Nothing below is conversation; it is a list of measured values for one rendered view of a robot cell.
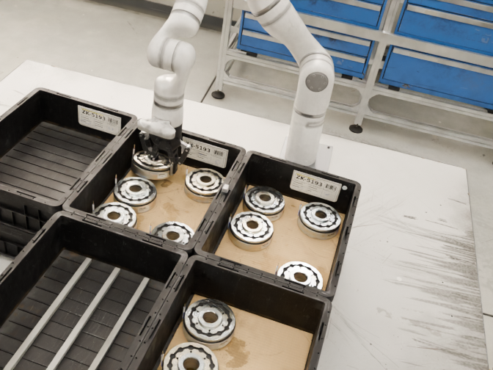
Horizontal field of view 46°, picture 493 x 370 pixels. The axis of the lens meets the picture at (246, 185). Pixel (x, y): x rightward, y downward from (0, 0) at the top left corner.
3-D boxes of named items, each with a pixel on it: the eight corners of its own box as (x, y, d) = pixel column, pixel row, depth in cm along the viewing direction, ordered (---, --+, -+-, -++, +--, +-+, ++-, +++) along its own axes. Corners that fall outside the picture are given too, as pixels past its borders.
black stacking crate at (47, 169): (41, 122, 165) (38, 87, 158) (138, 153, 161) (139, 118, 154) (-54, 208, 135) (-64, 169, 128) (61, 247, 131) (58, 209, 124)
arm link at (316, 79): (337, 69, 149) (326, 124, 160) (337, 51, 156) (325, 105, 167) (301, 64, 149) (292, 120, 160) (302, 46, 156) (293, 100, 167)
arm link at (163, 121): (135, 129, 135) (136, 106, 131) (156, 106, 143) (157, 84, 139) (172, 141, 133) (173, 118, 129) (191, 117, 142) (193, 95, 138)
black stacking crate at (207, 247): (242, 185, 157) (248, 150, 150) (349, 218, 153) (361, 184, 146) (188, 290, 127) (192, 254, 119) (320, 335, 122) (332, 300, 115)
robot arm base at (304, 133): (286, 144, 178) (294, 97, 166) (316, 149, 177) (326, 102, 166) (283, 164, 171) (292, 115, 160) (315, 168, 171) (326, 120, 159)
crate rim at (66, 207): (139, 123, 155) (140, 116, 154) (246, 156, 151) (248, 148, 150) (59, 216, 125) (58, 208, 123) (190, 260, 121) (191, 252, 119)
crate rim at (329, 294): (246, 156, 151) (248, 148, 150) (359, 189, 147) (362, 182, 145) (190, 260, 121) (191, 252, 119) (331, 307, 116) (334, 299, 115)
